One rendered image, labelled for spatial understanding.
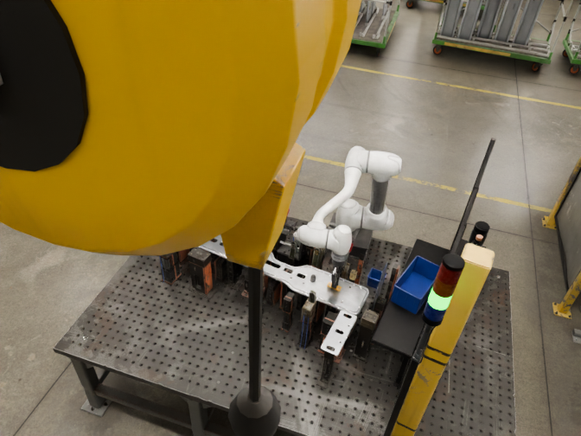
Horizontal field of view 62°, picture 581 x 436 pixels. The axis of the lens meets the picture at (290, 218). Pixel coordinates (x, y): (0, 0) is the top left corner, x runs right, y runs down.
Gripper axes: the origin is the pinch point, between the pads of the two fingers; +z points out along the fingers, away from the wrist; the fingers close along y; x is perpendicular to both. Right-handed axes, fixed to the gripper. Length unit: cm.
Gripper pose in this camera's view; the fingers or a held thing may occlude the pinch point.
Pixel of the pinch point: (335, 282)
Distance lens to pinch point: 280.6
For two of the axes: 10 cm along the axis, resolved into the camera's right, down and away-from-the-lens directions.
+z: -0.5, 7.6, 6.5
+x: 8.9, 3.2, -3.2
